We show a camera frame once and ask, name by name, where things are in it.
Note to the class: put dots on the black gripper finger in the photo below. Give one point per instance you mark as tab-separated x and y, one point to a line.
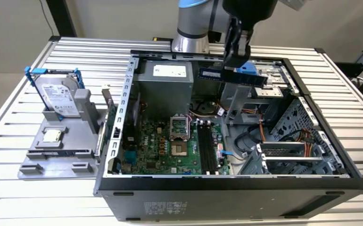
236	58

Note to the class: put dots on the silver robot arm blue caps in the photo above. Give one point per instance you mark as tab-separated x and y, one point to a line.
193	23

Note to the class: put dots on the blue drive latch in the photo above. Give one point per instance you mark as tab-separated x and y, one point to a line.
253	68

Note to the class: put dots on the metal drive bay cage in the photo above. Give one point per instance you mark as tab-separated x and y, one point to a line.
233	101

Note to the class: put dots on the round black speaker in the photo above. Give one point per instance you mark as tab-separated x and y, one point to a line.
207	107

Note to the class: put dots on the yellow tipped black bar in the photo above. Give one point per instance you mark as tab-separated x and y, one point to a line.
161	39

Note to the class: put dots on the grey power supply unit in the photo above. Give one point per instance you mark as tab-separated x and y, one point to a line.
165	94

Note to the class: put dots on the black stand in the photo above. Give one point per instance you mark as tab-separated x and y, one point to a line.
351	68

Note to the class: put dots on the CPU socket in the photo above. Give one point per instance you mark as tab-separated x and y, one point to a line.
180	148

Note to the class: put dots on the grey disk bay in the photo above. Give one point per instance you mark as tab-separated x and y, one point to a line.
293	159

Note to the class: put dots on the green motherboard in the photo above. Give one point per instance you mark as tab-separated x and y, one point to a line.
149	155

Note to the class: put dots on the blue expansion slot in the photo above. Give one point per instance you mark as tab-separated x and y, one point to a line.
131	157

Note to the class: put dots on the hard disk in blue carrier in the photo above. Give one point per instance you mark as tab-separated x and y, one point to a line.
56	96

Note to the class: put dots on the grey parts rack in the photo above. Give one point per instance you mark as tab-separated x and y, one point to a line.
73	131

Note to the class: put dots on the open black PC case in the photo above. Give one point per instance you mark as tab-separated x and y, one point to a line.
231	202

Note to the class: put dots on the silver CPU chip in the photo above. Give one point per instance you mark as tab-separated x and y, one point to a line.
52	136

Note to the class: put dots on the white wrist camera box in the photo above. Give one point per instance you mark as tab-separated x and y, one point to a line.
295	3

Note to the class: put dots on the black upright post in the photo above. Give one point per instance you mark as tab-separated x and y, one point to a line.
61	18

